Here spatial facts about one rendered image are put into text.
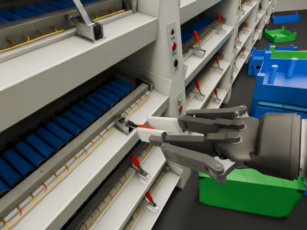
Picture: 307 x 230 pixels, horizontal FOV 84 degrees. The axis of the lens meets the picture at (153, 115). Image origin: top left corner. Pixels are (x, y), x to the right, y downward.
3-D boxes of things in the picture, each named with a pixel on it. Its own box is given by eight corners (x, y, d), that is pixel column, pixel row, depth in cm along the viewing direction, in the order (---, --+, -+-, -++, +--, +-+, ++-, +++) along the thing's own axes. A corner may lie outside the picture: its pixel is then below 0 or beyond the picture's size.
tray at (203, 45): (230, 35, 93) (242, 6, 83) (181, 91, 56) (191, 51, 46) (196, 25, 100) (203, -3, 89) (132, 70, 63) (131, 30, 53)
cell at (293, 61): (298, 60, 55) (291, 78, 59) (298, 57, 56) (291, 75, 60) (290, 59, 56) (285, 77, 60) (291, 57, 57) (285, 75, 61)
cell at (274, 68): (277, 67, 54) (272, 85, 58) (278, 65, 55) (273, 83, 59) (271, 66, 55) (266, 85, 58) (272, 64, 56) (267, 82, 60)
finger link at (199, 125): (241, 127, 22) (246, 120, 23) (175, 115, 30) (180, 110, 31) (245, 148, 24) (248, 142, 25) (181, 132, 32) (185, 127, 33)
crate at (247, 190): (286, 219, 61) (279, 197, 67) (306, 190, 49) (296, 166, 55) (199, 203, 71) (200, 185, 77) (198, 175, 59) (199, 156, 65)
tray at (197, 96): (228, 69, 104) (237, 46, 94) (185, 133, 68) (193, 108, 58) (197, 58, 111) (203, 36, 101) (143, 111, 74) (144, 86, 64)
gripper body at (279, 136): (299, 201, 18) (212, 177, 24) (301, 145, 23) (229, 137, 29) (304, 150, 15) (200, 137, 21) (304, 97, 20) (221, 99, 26)
